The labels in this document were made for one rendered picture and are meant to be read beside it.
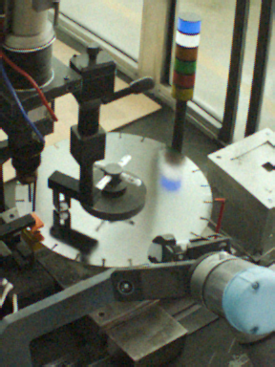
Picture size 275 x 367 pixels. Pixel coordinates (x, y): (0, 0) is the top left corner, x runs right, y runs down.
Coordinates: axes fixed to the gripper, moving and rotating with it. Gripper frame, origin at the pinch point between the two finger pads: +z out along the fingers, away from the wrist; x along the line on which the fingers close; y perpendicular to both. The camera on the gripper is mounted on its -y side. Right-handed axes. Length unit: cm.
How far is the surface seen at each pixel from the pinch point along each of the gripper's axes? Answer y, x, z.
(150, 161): 9.2, 10.5, 22.6
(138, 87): 0.2, 24.3, -4.3
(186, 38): 20.3, 32.2, 24.9
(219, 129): 36, 11, 53
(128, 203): 1.9, 5.8, 13.8
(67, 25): 16, 44, 103
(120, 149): 5.3, 13.0, 26.3
